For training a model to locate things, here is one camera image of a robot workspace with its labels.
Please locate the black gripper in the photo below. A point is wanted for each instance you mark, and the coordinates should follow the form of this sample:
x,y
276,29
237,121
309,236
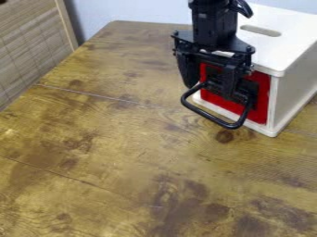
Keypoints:
x,y
229,58

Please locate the black metal drawer handle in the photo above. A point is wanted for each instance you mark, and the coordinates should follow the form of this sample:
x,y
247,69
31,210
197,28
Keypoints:
x,y
206,110

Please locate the woven bamboo blind panel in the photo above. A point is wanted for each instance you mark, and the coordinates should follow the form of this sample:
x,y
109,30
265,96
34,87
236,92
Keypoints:
x,y
37,40

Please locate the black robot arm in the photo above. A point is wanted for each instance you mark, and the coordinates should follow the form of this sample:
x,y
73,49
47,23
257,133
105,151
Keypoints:
x,y
212,43

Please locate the white wooden drawer box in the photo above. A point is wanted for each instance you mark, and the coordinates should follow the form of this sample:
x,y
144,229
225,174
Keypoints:
x,y
284,35

